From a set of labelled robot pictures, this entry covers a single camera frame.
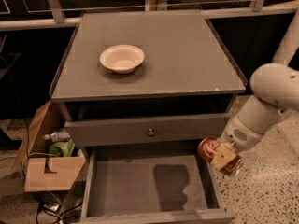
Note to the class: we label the grey wooden drawer cabinet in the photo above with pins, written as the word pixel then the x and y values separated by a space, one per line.
pixel 185 71

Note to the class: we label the white slanted post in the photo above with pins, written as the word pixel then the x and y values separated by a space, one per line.
pixel 289 43

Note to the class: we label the metal window railing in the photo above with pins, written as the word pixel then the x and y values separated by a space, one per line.
pixel 151 7

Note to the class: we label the white paper bowl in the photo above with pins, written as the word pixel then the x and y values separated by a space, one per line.
pixel 122 59

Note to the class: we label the round metal drawer knob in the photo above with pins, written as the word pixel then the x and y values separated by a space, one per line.
pixel 151 132

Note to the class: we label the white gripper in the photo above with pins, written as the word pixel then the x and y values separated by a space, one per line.
pixel 239 135

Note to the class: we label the clear plastic bottle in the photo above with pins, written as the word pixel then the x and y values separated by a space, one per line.
pixel 57 137

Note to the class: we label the red coke can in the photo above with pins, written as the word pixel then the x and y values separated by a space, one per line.
pixel 206 150

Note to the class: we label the green plastic bag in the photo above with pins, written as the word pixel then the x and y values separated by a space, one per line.
pixel 62 149

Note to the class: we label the open grey middle drawer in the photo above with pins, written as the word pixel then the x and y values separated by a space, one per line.
pixel 155 183

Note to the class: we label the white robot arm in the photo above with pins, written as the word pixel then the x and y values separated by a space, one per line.
pixel 275 94

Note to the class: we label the brown cardboard box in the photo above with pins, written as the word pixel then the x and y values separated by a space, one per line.
pixel 44 172

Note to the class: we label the grey top drawer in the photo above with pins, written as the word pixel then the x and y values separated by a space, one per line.
pixel 104 132

